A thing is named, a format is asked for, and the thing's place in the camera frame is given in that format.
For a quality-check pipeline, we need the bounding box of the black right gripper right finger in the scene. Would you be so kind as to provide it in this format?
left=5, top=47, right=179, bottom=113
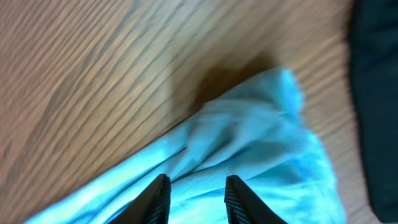
left=224, top=175, right=287, bottom=224

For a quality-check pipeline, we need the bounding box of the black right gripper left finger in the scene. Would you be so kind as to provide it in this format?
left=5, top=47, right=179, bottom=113
left=109, top=174, right=171, bottom=224

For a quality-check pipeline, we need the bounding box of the light blue t-shirt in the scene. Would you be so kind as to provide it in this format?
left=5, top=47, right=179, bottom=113
left=30, top=68, right=346, bottom=223

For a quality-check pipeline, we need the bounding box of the black garment at right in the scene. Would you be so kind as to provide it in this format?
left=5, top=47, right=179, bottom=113
left=349, top=0, right=397, bottom=223

